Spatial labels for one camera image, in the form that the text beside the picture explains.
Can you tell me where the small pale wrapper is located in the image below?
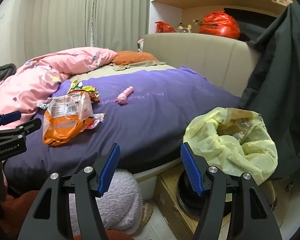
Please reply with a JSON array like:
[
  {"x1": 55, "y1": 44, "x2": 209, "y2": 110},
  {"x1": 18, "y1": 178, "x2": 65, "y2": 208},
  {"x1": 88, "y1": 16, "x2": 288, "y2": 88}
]
[{"x1": 37, "y1": 97, "x2": 54, "y2": 109}]

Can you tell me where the dark grey cloth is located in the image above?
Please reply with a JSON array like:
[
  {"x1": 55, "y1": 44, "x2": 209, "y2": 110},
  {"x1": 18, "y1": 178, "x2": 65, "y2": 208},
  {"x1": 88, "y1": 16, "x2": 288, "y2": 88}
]
[{"x1": 0, "y1": 64, "x2": 17, "y2": 85}]

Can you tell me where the pink plush toy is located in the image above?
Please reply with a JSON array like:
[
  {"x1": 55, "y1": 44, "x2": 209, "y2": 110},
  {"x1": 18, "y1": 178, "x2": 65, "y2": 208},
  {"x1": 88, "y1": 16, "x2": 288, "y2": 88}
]
[{"x1": 116, "y1": 86, "x2": 134, "y2": 105}]

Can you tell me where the fluffy pale pink cushion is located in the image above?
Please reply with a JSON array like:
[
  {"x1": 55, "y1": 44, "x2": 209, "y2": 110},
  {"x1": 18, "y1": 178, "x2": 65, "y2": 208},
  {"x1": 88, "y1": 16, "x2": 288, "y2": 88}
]
[{"x1": 69, "y1": 169, "x2": 144, "y2": 234}]

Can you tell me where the beige bed sheet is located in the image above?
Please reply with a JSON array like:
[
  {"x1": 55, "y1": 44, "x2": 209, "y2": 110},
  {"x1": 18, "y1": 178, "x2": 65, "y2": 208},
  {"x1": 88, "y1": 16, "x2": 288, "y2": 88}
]
[{"x1": 70, "y1": 64, "x2": 178, "y2": 81}]

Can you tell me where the pile of colourful candy wrappers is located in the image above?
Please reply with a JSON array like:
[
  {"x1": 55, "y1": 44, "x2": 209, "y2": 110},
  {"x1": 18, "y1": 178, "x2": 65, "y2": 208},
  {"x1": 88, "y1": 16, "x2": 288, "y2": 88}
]
[{"x1": 67, "y1": 79, "x2": 101, "y2": 103}]

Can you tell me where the black round appliance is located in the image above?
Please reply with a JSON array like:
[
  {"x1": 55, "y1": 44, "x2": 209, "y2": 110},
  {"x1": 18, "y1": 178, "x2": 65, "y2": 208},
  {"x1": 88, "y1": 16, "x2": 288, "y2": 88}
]
[{"x1": 177, "y1": 164, "x2": 234, "y2": 220}]

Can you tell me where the orange pillow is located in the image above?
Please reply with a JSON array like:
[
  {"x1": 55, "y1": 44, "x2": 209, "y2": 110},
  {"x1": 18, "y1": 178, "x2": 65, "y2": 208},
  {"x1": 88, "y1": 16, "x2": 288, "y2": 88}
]
[{"x1": 112, "y1": 51, "x2": 159, "y2": 65}]

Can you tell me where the grey curtain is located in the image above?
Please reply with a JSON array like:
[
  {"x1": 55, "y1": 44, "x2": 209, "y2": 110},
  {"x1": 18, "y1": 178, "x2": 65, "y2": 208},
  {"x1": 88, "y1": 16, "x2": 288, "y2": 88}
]
[{"x1": 0, "y1": 0, "x2": 152, "y2": 80}]

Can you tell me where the small red plastic bag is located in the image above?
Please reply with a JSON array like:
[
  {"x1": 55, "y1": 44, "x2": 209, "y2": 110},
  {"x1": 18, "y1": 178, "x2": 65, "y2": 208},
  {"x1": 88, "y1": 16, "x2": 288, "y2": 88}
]
[{"x1": 154, "y1": 21, "x2": 177, "y2": 34}]

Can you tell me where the dark hanging jacket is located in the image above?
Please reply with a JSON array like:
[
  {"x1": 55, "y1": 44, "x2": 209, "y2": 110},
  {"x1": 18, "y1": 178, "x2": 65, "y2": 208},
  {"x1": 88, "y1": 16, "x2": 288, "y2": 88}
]
[{"x1": 239, "y1": 1, "x2": 300, "y2": 180}]

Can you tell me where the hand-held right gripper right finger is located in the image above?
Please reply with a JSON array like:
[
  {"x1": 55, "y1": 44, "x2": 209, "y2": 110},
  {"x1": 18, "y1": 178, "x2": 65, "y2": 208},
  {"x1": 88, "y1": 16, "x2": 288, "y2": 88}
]
[{"x1": 180, "y1": 142, "x2": 283, "y2": 240}]

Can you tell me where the beige padded headboard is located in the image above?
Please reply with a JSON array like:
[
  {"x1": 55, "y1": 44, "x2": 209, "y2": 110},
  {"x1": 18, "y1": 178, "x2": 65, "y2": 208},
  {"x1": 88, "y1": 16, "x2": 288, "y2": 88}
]
[{"x1": 143, "y1": 33, "x2": 262, "y2": 98}]

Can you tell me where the pale yellow plastic bag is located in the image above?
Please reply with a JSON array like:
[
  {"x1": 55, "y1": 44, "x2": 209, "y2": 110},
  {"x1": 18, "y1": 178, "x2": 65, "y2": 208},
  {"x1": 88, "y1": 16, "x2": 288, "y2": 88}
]
[{"x1": 184, "y1": 107, "x2": 278, "y2": 185}]

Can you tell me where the purple blanket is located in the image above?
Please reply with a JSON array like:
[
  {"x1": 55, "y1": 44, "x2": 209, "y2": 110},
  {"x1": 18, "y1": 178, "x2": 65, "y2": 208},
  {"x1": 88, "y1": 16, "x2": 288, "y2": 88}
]
[{"x1": 2, "y1": 66, "x2": 242, "y2": 180}]

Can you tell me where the pink candy wrapper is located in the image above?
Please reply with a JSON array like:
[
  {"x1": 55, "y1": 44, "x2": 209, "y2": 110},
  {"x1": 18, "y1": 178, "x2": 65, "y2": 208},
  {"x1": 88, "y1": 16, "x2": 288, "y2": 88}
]
[{"x1": 86, "y1": 113, "x2": 105, "y2": 130}]

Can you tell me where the wooden box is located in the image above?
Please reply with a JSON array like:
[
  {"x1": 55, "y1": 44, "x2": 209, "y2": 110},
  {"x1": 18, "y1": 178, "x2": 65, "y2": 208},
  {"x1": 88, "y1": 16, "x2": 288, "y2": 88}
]
[{"x1": 154, "y1": 166, "x2": 278, "y2": 240}]

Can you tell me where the pink duvet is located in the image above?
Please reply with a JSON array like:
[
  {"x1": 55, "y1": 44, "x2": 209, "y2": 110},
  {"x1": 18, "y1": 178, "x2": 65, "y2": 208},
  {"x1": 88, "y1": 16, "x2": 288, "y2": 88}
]
[{"x1": 0, "y1": 47, "x2": 118, "y2": 130}]

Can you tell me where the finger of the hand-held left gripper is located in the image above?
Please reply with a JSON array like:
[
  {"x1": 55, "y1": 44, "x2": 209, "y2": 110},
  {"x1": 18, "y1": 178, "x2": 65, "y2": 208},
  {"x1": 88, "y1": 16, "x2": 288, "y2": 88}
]
[
  {"x1": 12, "y1": 118, "x2": 42, "y2": 140},
  {"x1": 0, "y1": 111, "x2": 22, "y2": 130}
]

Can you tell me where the beige cloth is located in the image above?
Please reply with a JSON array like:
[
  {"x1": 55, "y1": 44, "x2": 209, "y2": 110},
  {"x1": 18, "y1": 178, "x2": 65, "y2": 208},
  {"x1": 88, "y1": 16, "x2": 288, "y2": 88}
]
[{"x1": 113, "y1": 60, "x2": 167, "y2": 71}]

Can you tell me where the white plush with yellow ears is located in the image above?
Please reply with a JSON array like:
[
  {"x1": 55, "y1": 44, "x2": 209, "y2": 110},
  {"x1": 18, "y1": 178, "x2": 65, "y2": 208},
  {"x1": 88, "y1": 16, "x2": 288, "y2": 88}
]
[{"x1": 177, "y1": 24, "x2": 192, "y2": 34}]

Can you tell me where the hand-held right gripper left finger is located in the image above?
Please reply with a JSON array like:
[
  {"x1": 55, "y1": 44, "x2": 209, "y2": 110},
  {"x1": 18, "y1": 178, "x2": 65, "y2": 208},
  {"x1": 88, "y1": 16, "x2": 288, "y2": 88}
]
[{"x1": 17, "y1": 143, "x2": 121, "y2": 240}]

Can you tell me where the white bed base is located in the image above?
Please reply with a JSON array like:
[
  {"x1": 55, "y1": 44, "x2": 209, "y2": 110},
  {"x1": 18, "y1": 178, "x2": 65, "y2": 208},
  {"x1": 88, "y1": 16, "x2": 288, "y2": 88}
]
[{"x1": 132, "y1": 159, "x2": 183, "y2": 200}]

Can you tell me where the orange snack bag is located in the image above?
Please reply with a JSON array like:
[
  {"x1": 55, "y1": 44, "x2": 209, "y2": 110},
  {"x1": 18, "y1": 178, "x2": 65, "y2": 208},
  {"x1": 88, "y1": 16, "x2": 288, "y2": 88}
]
[{"x1": 42, "y1": 91, "x2": 94, "y2": 147}]

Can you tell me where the large red plastic bag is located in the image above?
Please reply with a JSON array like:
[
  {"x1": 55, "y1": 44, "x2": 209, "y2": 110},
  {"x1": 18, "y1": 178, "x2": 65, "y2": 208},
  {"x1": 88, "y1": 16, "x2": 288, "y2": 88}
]
[{"x1": 198, "y1": 10, "x2": 241, "y2": 40}]

